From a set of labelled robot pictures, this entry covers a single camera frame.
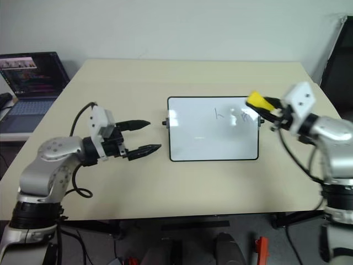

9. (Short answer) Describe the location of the red clamp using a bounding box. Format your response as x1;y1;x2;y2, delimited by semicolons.
254;236;270;265

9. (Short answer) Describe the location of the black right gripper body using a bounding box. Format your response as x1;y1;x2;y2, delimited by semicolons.
270;105;293;133

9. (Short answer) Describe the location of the open blue laptop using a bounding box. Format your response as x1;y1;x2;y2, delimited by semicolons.
0;51;71;136

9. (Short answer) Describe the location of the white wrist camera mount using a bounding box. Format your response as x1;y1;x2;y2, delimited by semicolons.
88;106;115;161
284;81;317;136

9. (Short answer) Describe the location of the small black device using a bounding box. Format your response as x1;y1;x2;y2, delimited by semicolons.
0;93;14;112

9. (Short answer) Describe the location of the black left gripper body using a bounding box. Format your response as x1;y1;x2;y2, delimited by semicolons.
101;125;130;160

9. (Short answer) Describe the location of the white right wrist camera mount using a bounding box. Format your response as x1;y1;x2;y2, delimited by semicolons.
284;81;317;136

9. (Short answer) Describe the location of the black-framed whiteboard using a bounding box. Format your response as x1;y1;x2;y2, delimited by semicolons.
162;96;265;162

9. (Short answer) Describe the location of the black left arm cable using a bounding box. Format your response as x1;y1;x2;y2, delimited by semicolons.
69;102;99;199

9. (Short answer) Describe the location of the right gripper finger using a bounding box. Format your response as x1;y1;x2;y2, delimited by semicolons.
247;103;280;125
263;96;282;111

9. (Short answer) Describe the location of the black table frame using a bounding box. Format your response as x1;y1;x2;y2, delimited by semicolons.
58;211;327;240

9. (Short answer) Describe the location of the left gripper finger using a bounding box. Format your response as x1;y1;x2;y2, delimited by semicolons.
127;144;162;162
115;119;151;133

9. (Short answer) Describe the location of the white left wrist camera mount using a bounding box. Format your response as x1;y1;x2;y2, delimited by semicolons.
88;106;115;161

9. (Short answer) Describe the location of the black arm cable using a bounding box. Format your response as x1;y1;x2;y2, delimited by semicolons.
277;126;328;211
69;102;99;199

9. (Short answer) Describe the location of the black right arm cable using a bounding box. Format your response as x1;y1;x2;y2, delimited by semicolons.
277;126;328;211

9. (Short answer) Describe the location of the black panel with silver frame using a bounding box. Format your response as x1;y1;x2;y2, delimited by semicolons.
319;15;353;122

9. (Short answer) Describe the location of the dark rounded shape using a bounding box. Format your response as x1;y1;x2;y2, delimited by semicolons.
216;232;247;265

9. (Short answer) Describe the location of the yellow eraser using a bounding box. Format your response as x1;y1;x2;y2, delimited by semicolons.
246;91;275;113

